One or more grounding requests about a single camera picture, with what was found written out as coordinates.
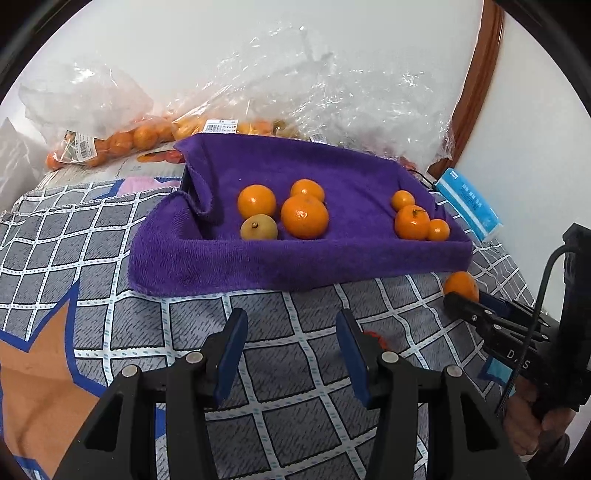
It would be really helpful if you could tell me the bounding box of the oval orange kumquat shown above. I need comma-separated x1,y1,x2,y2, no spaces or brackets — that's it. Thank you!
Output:
290,178,325,202

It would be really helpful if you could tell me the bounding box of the purple towel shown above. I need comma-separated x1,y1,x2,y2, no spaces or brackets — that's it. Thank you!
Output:
128,133,473,297

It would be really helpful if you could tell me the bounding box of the large orange with stem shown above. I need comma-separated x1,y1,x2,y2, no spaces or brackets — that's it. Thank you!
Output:
280,195,329,240

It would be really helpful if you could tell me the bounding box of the person right hand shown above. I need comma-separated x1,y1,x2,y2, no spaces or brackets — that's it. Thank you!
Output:
503,377,576,456

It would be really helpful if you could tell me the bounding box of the brown wooden frame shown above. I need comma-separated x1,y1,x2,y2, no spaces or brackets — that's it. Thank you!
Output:
428,0,505,179

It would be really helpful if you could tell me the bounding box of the black cable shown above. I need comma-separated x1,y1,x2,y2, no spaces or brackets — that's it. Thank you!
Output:
496,243,583,418

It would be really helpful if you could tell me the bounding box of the yellow-green small fruit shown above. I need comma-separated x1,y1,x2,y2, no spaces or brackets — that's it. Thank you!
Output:
239,214,279,241

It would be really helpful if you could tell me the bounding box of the grey checkered blanket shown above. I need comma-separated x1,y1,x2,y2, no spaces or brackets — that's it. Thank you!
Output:
0,177,537,480

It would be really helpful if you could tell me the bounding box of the small red tomato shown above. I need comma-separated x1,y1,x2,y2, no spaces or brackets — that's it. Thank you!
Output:
363,331,390,351

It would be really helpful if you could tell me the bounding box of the bag of small oranges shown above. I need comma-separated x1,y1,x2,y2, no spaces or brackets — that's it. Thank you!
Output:
18,60,175,171

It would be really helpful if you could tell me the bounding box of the blue tissue pack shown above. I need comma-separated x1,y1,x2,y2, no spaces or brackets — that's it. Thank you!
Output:
435,168,502,242

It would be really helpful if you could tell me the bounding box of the clear plastic bag pile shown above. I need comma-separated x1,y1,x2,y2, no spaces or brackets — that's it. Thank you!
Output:
165,24,455,172

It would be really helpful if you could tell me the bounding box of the small orange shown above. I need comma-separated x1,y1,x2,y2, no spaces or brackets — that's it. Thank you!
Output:
428,219,451,242
391,190,416,212
236,184,276,219

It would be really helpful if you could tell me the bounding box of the medium orange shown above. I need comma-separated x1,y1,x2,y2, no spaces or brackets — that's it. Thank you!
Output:
394,205,431,241

